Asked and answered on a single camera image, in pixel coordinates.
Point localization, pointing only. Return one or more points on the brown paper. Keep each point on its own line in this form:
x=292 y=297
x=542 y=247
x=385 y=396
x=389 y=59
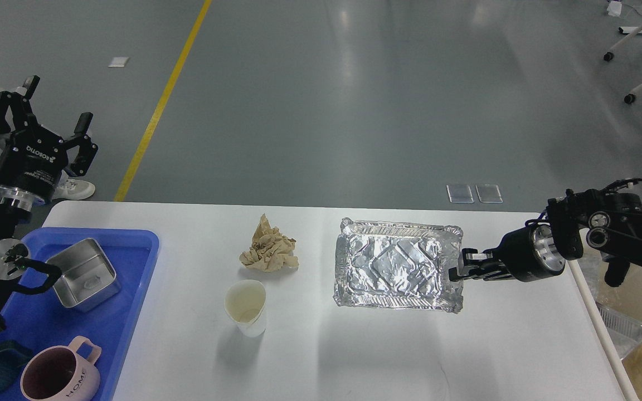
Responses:
x=270 y=250

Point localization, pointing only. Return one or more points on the aluminium foil tray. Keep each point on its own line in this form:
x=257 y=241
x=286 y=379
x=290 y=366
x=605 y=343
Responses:
x=397 y=265

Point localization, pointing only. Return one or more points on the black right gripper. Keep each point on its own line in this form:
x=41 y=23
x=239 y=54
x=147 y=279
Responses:
x=527 y=254

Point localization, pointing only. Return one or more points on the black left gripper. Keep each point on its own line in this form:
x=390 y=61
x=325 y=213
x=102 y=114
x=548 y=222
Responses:
x=34 y=159

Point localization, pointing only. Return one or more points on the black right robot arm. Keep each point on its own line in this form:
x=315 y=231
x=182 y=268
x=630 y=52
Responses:
x=608 y=220

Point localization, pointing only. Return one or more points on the pink HOME mug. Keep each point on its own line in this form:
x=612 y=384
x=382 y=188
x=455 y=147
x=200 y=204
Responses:
x=63 y=372

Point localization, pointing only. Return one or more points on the stainless steel rectangular tin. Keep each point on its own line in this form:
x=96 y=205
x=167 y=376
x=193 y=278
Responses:
x=88 y=278

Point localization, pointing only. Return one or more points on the foil tray in bin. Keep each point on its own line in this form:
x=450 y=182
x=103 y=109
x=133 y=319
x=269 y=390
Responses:
x=625 y=332

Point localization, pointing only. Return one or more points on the white paper cup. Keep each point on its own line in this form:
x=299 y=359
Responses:
x=245 y=304

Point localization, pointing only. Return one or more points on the clear floor plate right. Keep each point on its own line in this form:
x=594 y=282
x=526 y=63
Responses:
x=489 y=193

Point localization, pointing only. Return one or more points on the clear floor plate left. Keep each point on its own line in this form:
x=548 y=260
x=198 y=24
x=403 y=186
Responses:
x=460 y=193

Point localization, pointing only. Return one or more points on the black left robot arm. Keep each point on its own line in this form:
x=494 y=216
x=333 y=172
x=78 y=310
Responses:
x=18 y=272

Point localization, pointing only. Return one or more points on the clear floor plate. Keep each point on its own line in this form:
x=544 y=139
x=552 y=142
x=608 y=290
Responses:
x=489 y=193
x=460 y=193

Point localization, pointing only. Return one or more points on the blue plastic tray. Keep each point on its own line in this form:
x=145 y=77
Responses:
x=40 y=321

